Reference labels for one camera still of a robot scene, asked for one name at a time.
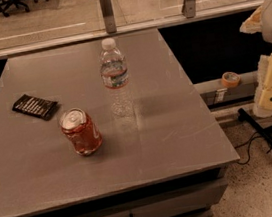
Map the black snack packet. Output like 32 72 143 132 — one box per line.
12 94 58 121

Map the grey metal ledge rail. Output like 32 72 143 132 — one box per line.
194 71 258 107

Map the middle metal railing bracket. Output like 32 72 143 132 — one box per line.
99 0 117 33

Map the red coke can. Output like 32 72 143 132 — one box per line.
59 108 103 156

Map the orange tape roll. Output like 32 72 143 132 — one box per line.
221 71 241 88

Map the clear plastic water bottle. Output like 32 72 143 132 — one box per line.
99 37 133 118

